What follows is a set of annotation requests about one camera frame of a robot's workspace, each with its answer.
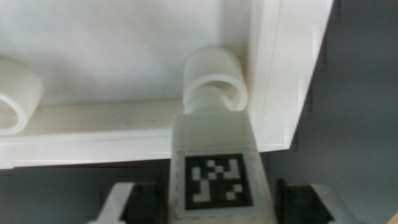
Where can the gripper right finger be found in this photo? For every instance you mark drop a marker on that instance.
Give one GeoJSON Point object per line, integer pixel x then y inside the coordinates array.
{"type": "Point", "coordinates": [310, 205]}

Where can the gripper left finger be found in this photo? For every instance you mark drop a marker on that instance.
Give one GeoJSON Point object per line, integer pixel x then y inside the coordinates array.
{"type": "Point", "coordinates": [134, 204]}

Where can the white table leg front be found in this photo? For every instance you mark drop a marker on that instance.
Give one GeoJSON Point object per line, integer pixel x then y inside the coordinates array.
{"type": "Point", "coordinates": [220, 193]}

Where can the white square tabletop part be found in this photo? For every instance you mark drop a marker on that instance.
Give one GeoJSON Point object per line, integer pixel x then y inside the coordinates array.
{"type": "Point", "coordinates": [106, 48]}

